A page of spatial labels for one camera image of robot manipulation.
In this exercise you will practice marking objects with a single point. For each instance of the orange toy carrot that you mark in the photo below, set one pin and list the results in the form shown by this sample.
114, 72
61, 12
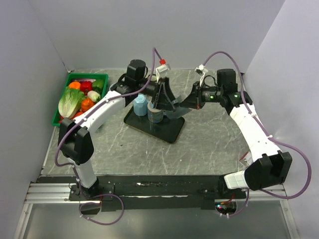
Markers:
77, 114

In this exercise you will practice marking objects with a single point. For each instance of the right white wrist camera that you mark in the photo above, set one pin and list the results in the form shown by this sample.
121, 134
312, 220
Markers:
202, 71

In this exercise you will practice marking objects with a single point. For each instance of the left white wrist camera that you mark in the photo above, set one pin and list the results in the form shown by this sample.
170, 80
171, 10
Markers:
162, 70

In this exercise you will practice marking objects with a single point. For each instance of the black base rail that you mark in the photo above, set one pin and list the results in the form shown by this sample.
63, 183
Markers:
116, 192

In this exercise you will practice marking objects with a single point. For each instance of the red toy pepper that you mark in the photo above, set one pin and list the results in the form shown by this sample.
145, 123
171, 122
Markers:
85, 87

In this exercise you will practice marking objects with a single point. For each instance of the dark grey mug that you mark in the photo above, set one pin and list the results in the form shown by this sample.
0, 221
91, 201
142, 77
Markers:
179, 111

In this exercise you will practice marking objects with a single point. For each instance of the green toy pepper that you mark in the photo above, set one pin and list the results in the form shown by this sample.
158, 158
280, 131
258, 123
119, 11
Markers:
98, 85

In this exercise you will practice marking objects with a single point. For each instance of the toy cabbage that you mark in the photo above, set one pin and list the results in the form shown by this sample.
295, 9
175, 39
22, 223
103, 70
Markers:
70, 102

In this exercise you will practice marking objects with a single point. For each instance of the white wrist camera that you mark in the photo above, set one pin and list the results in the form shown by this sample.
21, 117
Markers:
162, 70
202, 71

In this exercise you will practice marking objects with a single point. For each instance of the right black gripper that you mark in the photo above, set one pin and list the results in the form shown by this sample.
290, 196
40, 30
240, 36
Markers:
194, 100

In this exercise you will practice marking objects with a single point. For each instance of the black serving tray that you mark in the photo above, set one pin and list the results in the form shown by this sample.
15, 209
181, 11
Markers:
168, 130

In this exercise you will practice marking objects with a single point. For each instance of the green plastic crate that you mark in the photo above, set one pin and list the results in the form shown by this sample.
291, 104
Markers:
86, 104

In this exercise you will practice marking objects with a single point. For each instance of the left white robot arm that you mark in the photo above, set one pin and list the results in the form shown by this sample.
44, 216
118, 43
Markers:
75, 140

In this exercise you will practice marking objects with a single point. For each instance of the blue mug tan rim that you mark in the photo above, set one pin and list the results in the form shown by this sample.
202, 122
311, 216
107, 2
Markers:
154, 115

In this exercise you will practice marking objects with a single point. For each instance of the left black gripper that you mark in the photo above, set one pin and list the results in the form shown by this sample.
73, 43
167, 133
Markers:
166, 95

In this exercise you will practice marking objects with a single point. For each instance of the light blue hexagonal mug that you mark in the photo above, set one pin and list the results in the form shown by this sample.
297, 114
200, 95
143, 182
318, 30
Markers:
140, 105

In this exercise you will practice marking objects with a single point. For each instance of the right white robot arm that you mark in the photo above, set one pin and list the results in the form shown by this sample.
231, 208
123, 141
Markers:
269, 165

